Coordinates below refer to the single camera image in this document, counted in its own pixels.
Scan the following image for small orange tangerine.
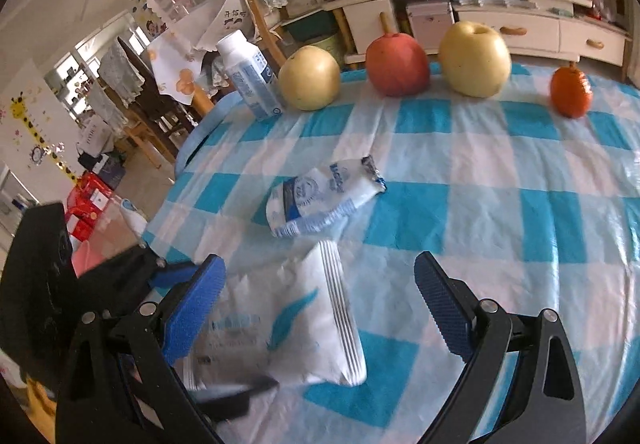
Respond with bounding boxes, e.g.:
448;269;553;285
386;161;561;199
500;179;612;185
550;62;593;119

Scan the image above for pink plastic trash bucket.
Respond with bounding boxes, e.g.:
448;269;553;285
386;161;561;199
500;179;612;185
72;240;106;277

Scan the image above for white milk bottle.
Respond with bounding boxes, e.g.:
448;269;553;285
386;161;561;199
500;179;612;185
217;30;283;120

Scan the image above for pink storage box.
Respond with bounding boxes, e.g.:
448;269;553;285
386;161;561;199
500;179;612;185
406;0;454;50

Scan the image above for white grey foil bag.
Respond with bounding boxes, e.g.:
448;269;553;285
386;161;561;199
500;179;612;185
177;240;367;392

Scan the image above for red gift bags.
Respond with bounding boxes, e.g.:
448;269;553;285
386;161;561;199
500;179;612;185
65;172;113;242

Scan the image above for red apple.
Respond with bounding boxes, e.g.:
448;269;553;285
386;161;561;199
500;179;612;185
364;33;431;97

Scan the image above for yellow pear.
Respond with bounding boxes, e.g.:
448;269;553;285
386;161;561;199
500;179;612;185
437;21;512;98
278;45;341;111

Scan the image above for dark wooden chair with cover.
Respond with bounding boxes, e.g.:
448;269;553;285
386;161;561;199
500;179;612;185
99;36;194;163

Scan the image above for left yellow pear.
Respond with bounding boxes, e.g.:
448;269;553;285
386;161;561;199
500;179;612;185
278;45;341;111

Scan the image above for right yellow pear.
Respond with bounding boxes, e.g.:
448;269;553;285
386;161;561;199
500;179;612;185
437;21;512;98

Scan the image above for blue checkered tablecloth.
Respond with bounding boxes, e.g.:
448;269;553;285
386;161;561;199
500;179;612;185
145;64;639;443

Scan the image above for white mesh food cover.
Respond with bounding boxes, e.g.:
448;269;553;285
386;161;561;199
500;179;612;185
146;0;254;52

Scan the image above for dining table with white cloth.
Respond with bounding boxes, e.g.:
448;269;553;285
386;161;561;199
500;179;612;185
146;30;214;117

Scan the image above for white blue plastic bag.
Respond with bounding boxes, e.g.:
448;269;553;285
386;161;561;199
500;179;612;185
266;155;387;238

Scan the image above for green waste bin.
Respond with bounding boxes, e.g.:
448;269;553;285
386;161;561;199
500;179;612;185
305;32;346;68

